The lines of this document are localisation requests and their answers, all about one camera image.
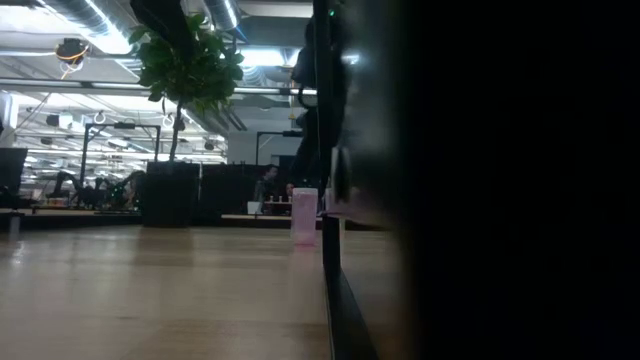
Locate silver air duct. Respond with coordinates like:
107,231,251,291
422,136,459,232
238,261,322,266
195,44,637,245
203,0,242,31

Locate ceiling strip light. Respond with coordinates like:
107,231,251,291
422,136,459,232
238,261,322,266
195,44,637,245
29,0,134,55

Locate black partition panels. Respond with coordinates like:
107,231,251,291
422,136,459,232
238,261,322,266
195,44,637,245
199,162,296,226

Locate wooden desk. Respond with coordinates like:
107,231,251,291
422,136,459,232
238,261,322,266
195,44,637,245
221,213,294,224

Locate ceiling tube light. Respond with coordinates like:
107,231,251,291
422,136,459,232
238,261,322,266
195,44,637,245
233,87,317,98

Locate black monitor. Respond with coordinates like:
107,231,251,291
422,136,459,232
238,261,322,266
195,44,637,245
0,147,29,195

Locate black gantry frame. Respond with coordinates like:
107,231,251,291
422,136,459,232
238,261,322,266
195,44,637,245
255,129,306,166
82,121,163,171

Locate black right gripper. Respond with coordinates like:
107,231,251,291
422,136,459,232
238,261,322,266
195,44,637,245
289,17,314,189

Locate black ceiling device yellow cable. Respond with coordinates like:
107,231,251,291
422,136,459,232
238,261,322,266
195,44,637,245
54,37,92,81

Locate green artificial plant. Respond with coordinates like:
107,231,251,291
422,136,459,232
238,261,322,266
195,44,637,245
128,7,246,164

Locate black plant pot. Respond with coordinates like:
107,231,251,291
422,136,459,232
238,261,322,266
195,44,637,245
141,160,202,229

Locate ceiling light panel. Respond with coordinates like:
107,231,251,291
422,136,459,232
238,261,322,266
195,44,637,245
238,47,361,69

